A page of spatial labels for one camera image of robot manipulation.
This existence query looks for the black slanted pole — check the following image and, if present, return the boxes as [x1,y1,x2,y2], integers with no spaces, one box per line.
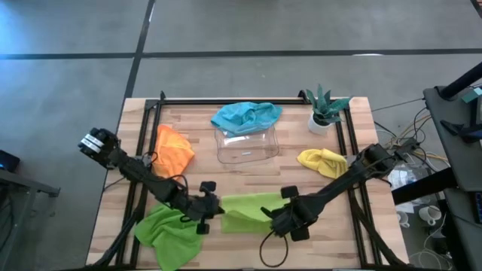
[438,62,482,101]

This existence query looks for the yellow microfiber towel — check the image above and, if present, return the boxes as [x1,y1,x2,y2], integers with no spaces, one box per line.
[296,148,349,180]

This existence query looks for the black cable loop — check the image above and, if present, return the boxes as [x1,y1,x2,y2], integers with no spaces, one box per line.
[258,230,289,269]

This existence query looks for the white plant pot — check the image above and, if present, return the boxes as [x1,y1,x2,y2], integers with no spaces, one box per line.
[307,112,334,136]

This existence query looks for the teal box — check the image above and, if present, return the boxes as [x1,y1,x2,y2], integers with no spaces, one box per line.
[461,87,482,105]

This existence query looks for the clear plastic bin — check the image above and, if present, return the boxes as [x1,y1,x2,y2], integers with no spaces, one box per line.
[214,126,280,165]

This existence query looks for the blue microfiber towel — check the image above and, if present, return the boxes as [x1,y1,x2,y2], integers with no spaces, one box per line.
[210,101,283,139]

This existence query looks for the green microfiber towel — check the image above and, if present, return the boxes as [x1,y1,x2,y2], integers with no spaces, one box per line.
[133,202,206,271]
[220,192,291,234]

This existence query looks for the black metal table frame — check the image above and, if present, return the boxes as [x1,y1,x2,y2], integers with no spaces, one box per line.
[85,90,410,270]

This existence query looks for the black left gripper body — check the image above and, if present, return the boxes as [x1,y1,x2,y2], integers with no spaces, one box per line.
[180,193,212,223]

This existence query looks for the white paper sheet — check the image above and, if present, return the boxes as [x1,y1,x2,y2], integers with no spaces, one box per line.
[387,165,421,189]

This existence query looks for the black box device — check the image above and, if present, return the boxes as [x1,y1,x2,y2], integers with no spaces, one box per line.
[0,149,20,172]

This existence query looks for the orange microfiber towel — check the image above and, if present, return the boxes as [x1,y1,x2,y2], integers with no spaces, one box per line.
[152,124,196,180]

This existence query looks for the dark grey desk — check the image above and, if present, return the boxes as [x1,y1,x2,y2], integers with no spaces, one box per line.
[423,85,482,227]

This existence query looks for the green snake plant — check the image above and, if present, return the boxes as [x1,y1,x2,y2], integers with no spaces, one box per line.
[305,84,353,127]

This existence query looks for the white mug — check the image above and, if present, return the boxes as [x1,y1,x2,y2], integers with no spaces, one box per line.
[418,205,442,227]
[396,210,412,229]

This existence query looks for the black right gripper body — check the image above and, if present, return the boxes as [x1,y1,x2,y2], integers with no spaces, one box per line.
[292,193,325,230]

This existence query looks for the tangled floor cables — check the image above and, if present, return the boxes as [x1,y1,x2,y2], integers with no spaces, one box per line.
[371,97,451,166]

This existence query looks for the black desk gadget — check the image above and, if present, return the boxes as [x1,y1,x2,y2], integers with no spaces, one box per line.
[440,119,482,144]

